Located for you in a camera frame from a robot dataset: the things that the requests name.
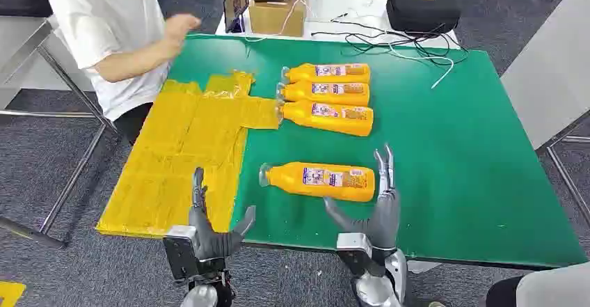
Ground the black cable bundle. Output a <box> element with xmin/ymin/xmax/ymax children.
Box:
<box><xmin>311</xmin><ymin>12</ymin><xmax>470</xmax><ymax>68</ymax></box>

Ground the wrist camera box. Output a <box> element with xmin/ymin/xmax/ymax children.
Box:
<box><xmin>336</xmin><ymin>232</ymin><xmax>385</xmax><ymax>278</ymax></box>
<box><xmin>162</xmin><ymin>225</ymin><xmax>200</xmax><ymax>283</ymax></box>

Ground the tablet on stand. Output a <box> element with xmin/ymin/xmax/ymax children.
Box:
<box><xmin>223</xmin><ymin>0</ymin><xmax>250</xmax><ymax>33</ymax></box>

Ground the brown cardboard box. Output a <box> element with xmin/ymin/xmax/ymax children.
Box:
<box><xmin>248</xmin><ymin>0</ymin><xmax>309</xmax><ymax>38</ymax></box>

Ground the steel frame table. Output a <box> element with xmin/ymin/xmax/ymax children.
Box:
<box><xmin>0</xmin><ymin>16</ymin><xmax>118</xmax><ymax>251</ymax></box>

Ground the yellow plastic sheet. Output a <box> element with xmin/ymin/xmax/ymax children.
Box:
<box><xmin>95</xmin><ymin>70</ymin><xmax>281</xmax><ymax>239</ymax></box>

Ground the white table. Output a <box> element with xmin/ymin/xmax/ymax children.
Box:
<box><xmin>215</xmin><ymin>0</ymin><xmax>462</xmax><ymax>50</ymax></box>

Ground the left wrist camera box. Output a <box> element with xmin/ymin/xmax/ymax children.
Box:
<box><xmin>162</xmin><ymin>225</ymin><xmax>200</xmax><ymax>283</ymax></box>

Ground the green table mat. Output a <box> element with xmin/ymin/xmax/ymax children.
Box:
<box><xmin>168</xmin><ymin>33</ymin><xmax>589</xmax><ymax>269</ymax></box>

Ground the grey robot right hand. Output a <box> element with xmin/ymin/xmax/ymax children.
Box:
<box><xmin>323</xmin><ymin>144</ymin><xmax>401</xmax><ymax>251</ymax></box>

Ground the person's right hand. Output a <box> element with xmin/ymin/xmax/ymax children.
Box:
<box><xmin>164</xmin><ymin>13</ymin><xmax>202</xmax><ymax>59</ymax></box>

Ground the grey side table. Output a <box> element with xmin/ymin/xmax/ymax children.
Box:
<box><xmin>500</xmin><ymin>0</ymin><xmax>590</xmax><ymax>230</ymax></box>

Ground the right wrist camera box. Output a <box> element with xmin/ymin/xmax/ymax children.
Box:
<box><xmin>336</xmin><ymin>232</ymin><xmax>385</xmax><ymax>278</ymax></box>

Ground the person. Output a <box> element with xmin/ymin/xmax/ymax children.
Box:
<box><xmin>41</xmin><ymin>0</ymin><xmax>245</xmax><ymax>144</ymax></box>

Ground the grey and black cloth object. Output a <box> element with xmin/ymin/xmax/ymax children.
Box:
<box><xmin>484</xmin><ymin>262</ymin><xmax>590</xmax><ymax>307</ymax></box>

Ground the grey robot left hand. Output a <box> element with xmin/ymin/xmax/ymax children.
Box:
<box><xmin>188</xmin><ymin>166</ymin><xmax>257</xmax><ymax>260</ymax></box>

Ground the orange drink bottle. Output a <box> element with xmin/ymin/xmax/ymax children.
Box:
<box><xmin>282</xmin><ymin>63</ymin><xmax>372</xmax><ymax>84</ymax></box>
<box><xmin>276</xmin><ymin>100</ymin><xmax>374</xmax><ymax>137</ymax></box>
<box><xmin>259</xmin><ymin>161</ymin><xmax>376</xmax><ymax>203</ymax></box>
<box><xmin>276</xmin><ymin>81</ymin><xmax>371</xmax><ymax>107</ymax></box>

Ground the white cable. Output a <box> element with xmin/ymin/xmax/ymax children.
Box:
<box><xmin>382</xmin><ymin>42</ymin><xmax>455</xmax><ymax>90</ymax></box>

